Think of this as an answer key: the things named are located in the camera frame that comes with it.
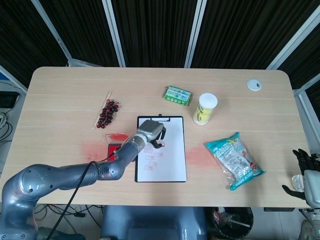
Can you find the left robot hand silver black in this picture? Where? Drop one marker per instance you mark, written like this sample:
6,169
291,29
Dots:
150,128

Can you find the red white rubber stamp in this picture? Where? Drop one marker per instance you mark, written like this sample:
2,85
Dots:
161,143

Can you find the green tissue pack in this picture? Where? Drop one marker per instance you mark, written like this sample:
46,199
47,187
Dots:
178,95

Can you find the thin wooden stick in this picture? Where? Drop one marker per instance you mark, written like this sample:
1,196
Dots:
106,100

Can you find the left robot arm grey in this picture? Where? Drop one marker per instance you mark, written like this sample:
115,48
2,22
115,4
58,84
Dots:
50,177

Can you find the white power strip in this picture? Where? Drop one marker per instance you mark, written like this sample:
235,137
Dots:
2,118

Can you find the dark red grape bunch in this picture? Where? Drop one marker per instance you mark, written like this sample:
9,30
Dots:
108,113

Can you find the red ink pad clear lid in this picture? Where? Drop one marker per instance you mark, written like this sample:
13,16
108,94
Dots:
111,151

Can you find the black electronics box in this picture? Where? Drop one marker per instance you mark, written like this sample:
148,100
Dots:
8,100

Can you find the black clipboard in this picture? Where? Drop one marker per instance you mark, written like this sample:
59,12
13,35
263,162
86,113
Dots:
136,172

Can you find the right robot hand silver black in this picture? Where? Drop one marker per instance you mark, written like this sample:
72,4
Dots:
312,182

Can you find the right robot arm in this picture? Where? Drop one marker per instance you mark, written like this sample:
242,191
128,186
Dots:
312,225

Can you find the teal snack bag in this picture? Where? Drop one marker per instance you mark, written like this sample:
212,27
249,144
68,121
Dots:
232,160

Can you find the black desk control panel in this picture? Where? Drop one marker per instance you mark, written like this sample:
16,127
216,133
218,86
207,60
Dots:
278,209

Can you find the clear tennis ball tube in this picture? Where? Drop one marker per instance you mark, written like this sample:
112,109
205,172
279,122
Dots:
208,100

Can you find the black trash bin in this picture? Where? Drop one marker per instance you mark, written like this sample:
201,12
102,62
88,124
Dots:
232,221

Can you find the white paper with red stamps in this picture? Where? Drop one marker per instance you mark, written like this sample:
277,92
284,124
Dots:
172,160

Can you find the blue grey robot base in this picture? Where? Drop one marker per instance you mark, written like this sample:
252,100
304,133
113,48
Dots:
155,222

